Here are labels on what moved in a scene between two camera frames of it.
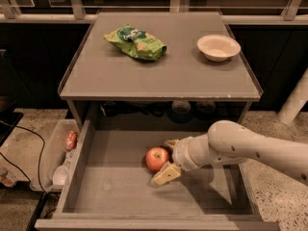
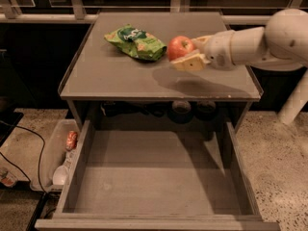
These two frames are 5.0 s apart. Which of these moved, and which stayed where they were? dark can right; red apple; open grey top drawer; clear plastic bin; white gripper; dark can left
Moved: white gripper; red apple
Stayed: dark can left; clear plastic bin; dark can right; open grey top drawer
